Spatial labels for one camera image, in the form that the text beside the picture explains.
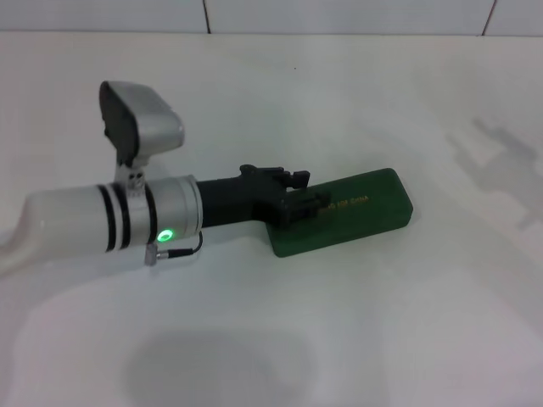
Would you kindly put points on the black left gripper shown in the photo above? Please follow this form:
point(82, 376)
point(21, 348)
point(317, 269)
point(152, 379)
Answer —
point(229, 203)

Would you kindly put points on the green glasses case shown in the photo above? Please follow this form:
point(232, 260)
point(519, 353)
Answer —
point(360, 220)

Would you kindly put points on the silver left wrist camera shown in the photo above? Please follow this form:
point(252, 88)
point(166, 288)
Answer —
point(148, 123)

